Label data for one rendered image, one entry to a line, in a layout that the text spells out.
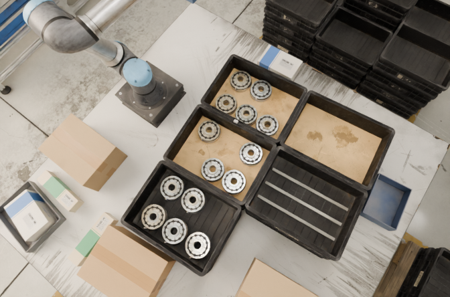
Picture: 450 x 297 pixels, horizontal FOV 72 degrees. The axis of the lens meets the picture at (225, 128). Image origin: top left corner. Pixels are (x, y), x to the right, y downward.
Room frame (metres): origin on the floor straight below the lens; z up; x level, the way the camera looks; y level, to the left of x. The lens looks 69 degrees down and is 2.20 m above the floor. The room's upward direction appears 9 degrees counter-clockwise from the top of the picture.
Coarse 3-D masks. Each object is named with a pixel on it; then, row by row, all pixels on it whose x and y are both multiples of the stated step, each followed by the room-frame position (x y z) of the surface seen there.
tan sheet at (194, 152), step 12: (204, 120) 0.58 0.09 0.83; (192, 132) 0.53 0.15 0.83; (228, 132) 0.50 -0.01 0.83; (192, 144) 0.47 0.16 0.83; (204, 144) 0.46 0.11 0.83; (216, 144) 0.45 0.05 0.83; (228, 144) 0.44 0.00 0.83; (240, 144) 0.43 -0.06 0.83; (180, 156) 0.42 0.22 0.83; (192, 156) 0.41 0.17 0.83; (204, 156) 0.40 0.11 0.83; (216, 156) 0.39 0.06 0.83; (228, 156) 0.39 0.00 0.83; (264, 156) 0.36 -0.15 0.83; (192, 168) 0.36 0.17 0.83; (228, 168) 0.33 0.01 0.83; (240, 168) 0.32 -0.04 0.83; (252, 168) 0.31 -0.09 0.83; (252, 180) 0.26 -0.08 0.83
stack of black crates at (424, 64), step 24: (408, 24) 1.09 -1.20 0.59; (384, 48) 0.95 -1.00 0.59; (408, 48) 0.98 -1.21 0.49; (432, 48) 0.94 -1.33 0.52; (384, 72) 0.85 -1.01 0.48; (408, 72) 0.77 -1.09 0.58; (432, 72) 0.79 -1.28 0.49; (384, 96) 0.78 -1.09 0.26; (408, 96) 0.71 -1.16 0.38; (432, 96) 0.64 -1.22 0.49
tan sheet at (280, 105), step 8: (232, 72) 0.81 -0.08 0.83; (240, 80) 0.76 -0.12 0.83; (256, 80) 0.74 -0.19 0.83; (224, 88) 0.73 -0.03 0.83; (272, 88) 0.69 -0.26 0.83; (216, 96) 0.69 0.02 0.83; (240, 96) 0.67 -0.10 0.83; (248, 96) 0.66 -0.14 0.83; (272, 96) 0.64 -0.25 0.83; (280, 96) 0.64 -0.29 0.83; (288, 96) 0.63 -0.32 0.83; (224, 104) 0.64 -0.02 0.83; (240, 104) 0.63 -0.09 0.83; (256, 104) 0.62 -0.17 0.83; (264, 104) 0.61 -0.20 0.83; (272, 104) 0.60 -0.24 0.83; (280, 104) 0.60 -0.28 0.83; (288, 104) 0.59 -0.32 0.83; (296, 104) 0.58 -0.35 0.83; (264, 112) 0.57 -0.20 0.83; (272, 112) 0.56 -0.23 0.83; (280, 112) 0.56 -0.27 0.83; (288, 112) 0.55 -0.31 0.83; (256, 120) 0.53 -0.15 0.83; (280, 120) 0.52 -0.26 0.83; (280, 128) 0.48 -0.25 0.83; (272, 136) 0.44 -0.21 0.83
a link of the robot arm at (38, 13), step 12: (36, 0) 0.84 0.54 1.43; (48, 0) 0.85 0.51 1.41; (24, 12) 0.81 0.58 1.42; (36, 12) 0.79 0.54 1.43; (48, 12) 0.78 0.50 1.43; (60, 12) 0.80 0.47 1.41; (36, 24) 0.75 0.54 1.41; (48, 24) 0.74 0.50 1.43; (96, 48) 0.82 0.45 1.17; (108, 48) 0.85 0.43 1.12; (120, 48) 0.88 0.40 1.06; (108, 60) 0.83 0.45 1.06; (120, 60) 0.84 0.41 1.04
